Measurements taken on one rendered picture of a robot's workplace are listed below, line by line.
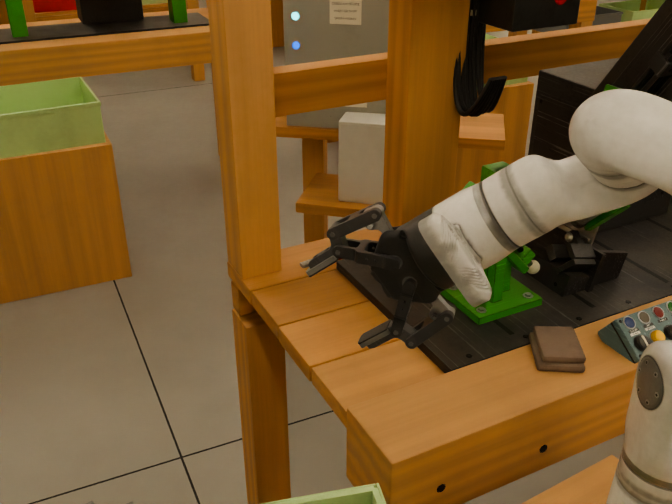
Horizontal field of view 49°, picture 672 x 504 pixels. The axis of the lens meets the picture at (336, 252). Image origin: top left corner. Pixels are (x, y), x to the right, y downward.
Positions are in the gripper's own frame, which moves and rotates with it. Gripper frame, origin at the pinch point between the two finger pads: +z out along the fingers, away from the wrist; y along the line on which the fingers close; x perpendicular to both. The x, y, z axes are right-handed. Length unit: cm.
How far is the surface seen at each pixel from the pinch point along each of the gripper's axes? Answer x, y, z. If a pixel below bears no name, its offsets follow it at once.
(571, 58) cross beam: -128, -8, -23
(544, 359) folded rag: -46, -37, 0
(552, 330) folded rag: -53, -37, -2
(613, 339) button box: -55, -44, -10
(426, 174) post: -91, -8, 12
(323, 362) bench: -41, -18, 32
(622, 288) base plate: -77, -46, -12
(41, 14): -575, 245, 387
